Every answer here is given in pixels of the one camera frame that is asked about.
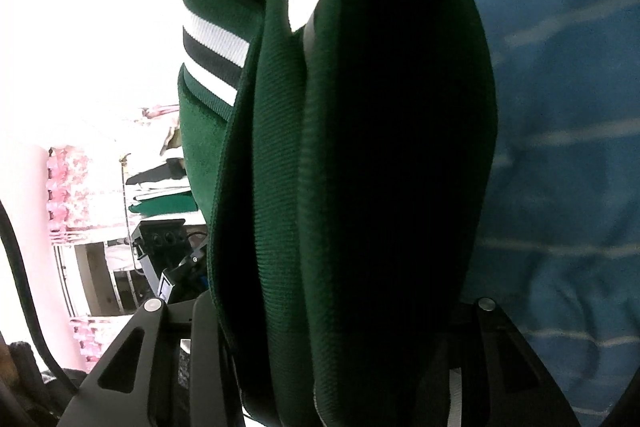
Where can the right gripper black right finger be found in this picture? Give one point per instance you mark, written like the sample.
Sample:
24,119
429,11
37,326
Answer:
496,378

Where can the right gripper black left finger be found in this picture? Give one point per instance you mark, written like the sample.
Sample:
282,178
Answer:
167,367

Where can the pink floral curtain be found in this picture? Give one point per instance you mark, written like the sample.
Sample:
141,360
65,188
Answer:
84,208

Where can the clothes rack with hanging garments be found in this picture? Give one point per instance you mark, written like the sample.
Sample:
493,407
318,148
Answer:
153,163

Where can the green and cream varsity jacket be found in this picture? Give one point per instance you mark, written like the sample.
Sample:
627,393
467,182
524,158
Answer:
341,169

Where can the blue striped bed sheet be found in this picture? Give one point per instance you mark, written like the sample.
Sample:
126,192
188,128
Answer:
558,244

